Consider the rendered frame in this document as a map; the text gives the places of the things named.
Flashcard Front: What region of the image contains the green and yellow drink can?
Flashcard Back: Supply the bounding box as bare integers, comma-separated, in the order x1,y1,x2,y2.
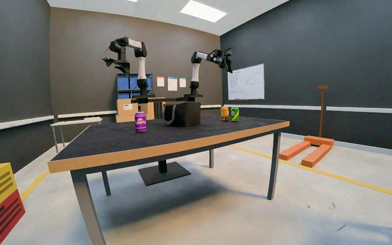
231,107,239,122

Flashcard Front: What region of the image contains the orange striped drink can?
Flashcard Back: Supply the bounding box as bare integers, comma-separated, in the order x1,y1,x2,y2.
221,107,229,121

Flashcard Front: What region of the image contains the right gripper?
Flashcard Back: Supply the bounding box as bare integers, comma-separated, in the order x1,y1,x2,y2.
115,53,130,77

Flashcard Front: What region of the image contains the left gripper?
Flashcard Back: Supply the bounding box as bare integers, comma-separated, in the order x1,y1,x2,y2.
217,57,233,74

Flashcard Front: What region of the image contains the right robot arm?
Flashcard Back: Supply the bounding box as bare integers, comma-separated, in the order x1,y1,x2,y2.
104,36,155,97

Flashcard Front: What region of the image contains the dark grey fabric bag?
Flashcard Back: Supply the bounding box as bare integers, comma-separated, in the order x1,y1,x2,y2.
163,102,201,127

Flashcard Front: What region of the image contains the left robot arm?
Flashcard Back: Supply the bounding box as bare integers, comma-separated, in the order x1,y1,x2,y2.
184,49,232,95

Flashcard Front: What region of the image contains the purple drink can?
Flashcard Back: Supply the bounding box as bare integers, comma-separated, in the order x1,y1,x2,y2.
134,112,146,132

